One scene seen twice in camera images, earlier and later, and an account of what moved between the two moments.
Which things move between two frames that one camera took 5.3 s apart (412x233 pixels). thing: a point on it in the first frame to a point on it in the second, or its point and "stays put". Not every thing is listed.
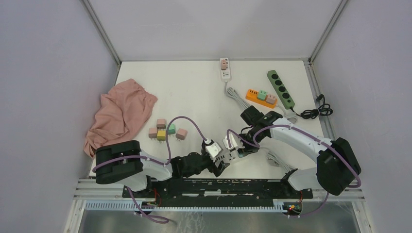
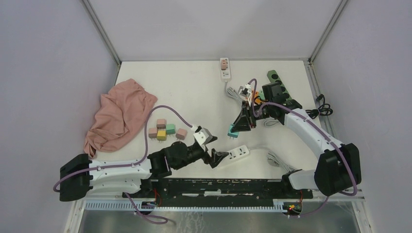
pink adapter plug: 180,134 stays put
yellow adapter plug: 161,135 stays put
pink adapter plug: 152,133 stays put
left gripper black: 216,171 to 216,157
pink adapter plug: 161,124 stays put
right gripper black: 247,149 to 244,120
